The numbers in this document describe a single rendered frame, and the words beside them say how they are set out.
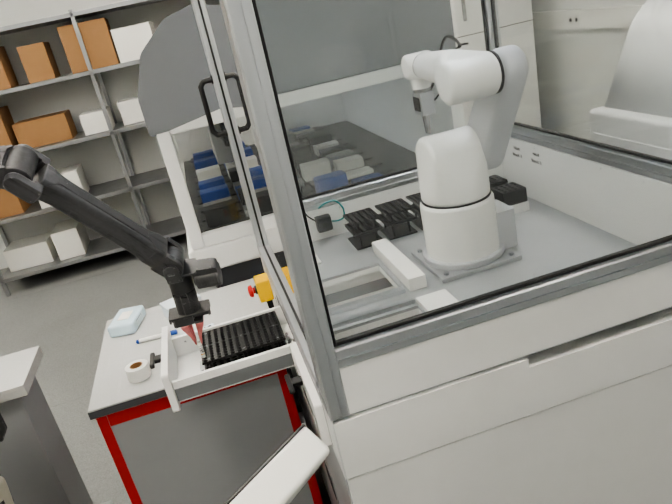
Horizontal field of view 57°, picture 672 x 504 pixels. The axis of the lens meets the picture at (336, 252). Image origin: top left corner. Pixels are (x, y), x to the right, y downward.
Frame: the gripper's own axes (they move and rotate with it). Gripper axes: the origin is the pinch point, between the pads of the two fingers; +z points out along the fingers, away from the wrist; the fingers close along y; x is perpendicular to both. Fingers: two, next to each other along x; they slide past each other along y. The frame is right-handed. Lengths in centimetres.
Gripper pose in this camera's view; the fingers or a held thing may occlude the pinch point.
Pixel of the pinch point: (198, 340)
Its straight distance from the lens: 163.7
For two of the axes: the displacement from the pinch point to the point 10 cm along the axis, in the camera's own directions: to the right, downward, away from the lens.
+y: -9.6, 2.4, -1.3
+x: 2.1, 3.7, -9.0
